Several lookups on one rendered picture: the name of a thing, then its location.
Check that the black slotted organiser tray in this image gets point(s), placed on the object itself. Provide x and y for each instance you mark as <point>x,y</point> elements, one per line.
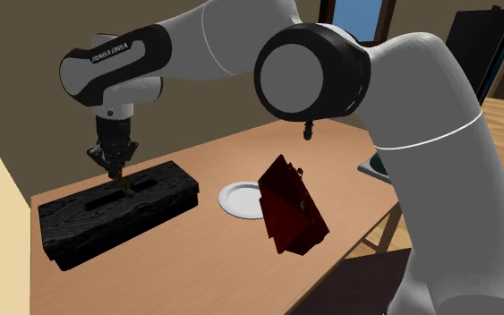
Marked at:
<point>103,218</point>

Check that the window with brown frame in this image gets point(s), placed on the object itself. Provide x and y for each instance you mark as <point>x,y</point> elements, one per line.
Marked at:
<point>356,17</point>

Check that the dark red handbag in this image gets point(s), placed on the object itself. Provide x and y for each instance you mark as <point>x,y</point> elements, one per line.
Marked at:
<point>293,213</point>

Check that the white plate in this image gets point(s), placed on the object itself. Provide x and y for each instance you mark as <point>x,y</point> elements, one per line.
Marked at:
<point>239,201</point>

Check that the wooden table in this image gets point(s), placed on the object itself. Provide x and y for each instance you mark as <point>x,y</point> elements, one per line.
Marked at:
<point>216,266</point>

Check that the black cabinet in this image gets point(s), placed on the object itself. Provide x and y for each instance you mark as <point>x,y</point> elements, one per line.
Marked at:
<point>478,48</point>

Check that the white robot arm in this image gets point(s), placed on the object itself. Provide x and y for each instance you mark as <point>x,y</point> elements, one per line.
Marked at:
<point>435,131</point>

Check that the grey tray with green inside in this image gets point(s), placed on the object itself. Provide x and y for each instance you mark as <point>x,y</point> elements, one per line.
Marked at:
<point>376,168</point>

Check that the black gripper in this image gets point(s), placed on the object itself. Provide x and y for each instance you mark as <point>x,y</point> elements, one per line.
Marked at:
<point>112,131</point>

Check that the small olive brown object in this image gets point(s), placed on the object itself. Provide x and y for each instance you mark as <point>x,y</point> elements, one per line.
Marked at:
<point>126,188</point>

